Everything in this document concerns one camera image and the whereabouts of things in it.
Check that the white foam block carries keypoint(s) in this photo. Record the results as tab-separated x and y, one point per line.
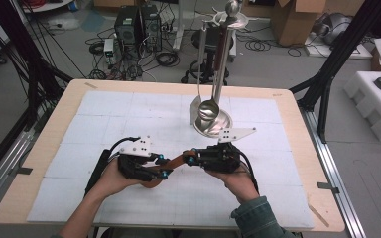
370	109

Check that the black computer tower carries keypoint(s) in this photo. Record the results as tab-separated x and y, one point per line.
125	28
151	28

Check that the white foam mat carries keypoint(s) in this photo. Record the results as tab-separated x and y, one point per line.
145	109

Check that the steel turner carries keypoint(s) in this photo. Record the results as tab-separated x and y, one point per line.
193	112

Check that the small white device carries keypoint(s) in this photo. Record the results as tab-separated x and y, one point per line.
108	48

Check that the person's left hand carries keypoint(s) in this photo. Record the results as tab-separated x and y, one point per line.
110	181

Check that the aluminium rail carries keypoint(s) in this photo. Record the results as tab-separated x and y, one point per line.
334	165
3	165

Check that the person's right hand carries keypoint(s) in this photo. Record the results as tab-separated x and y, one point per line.
241	185

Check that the wooden spatula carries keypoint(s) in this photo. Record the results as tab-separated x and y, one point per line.
178	160

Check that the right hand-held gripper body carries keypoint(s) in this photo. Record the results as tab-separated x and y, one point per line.
221	158

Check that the steel utensil stand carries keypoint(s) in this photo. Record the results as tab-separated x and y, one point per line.
211	129

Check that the cardboard box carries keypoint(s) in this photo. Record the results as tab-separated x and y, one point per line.
291	23

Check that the black tape piece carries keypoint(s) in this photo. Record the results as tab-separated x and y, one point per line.
327	187
21	171

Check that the black stool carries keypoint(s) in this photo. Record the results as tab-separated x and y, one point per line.
210	39

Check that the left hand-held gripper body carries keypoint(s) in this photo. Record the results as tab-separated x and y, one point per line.
135	148

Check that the grey helmet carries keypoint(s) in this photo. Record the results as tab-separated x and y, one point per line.
335	26

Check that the black metal frame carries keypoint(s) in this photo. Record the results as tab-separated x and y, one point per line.
340	49
20	53

